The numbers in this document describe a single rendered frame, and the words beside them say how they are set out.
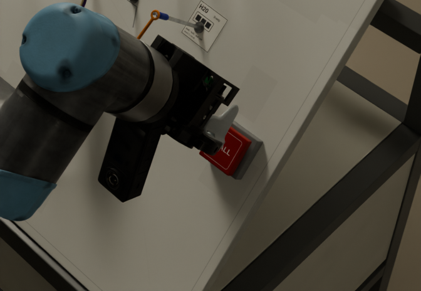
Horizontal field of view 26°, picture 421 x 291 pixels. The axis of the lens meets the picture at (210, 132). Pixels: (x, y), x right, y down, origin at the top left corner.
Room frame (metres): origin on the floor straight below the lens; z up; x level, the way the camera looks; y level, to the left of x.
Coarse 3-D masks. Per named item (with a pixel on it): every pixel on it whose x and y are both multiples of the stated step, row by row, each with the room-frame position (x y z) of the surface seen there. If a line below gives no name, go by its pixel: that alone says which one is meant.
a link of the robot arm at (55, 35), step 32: (32, 32) 0.55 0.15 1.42; (64, 32) 0.54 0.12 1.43; (96, 32) 0.54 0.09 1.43; (32, 64) 0.52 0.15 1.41; (64, 64) 0.52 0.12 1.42; (96, 64) 0.52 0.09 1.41; (128, 64) 0.55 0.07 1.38; (64, 96) 0.51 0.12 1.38; (96, 96) 0.52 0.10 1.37; (128, 96) 0.54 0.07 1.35
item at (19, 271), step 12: (0, 240) 0.85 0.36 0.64; (0, 252) 0.86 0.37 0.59; (12, 252) 0.83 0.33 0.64; (0, 264) 0.87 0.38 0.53; (12, 264) 0.84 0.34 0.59; (24, 264) 0.80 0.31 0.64; (0, 276) 0.88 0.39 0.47; (12, 276) 0.85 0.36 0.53; (24, 276) 0.81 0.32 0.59; (36, 276) 0.78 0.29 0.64; (12, 288) 0.86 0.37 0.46; (24, 288) 0.82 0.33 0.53; (36, 288) 0.79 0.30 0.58; (48, 288) 0.76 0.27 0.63
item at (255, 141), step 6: (234, 126) 0.72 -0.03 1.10; (240, 126) 0.72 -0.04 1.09; (240, 132) 0.71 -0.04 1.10; (246, 132) 0.71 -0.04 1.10; (252, 138) 0.70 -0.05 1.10; (258, 138) 0.71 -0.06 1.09; (252, 144) 0.69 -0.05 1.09; (258, 144) 0.69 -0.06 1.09; (252, 150) 0.69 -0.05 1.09; (258, 150) 0.69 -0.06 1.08; (246, 156) 0.68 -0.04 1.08; (252, 156) 0.69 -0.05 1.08; (240, 162) 0.68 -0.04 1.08; (246, 162) 0.68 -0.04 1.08; (240, 168) 0.67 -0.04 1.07; (246, 168) 0.68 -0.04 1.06; (234, 174) 0.67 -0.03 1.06; (240, 174) 0.67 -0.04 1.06
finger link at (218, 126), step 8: (224, 112) 0.66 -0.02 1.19; (232, 112) 0.67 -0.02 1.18; (216, 120) 0.65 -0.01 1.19; (224, 120) 0.66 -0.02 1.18; (232, 120) 0.67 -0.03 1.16; (208, 128) 0.64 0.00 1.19; (216, 128) 0.65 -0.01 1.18; (224, 128) 0.66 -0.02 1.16; (216, 136) 0.65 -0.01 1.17; (224, 136) 0.66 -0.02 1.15
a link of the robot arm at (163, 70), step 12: (156, 60) 0.59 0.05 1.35; (156, 72) 0.58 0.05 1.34; (168, 72) 0.59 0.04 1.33; (156, 84) 0.57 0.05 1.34; (168, 84) 0.58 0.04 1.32; (156, 96) 0.57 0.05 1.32; (168, 96) 0.58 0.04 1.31; (132, 108) 0.55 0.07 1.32; (144, 108) 0.56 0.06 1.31; (156, 108) 0.57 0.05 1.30; (132, 120) 0.56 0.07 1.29
